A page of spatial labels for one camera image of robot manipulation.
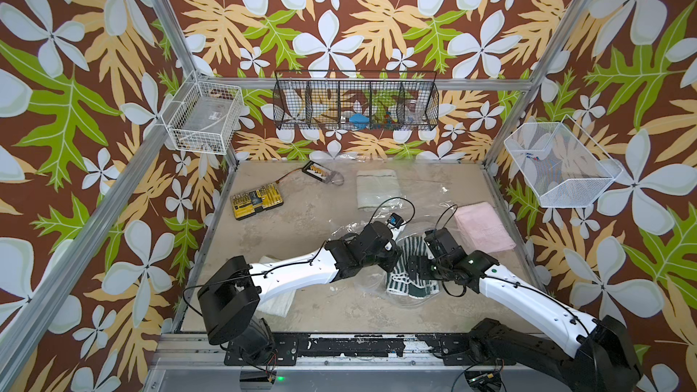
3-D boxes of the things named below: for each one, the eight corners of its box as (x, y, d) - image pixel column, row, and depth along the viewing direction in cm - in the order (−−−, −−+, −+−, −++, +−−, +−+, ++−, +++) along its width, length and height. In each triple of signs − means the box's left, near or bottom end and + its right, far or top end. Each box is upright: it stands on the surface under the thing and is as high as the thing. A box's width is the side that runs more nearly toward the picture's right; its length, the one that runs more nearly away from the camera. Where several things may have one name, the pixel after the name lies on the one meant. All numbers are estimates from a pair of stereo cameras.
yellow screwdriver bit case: (236, 220, 103) (233, 215, 100) (233, 201, 109) (230, 195, 106) (284, 206, 108) (283, 200, 105) (279, 188, 114) (277, 182, 111)
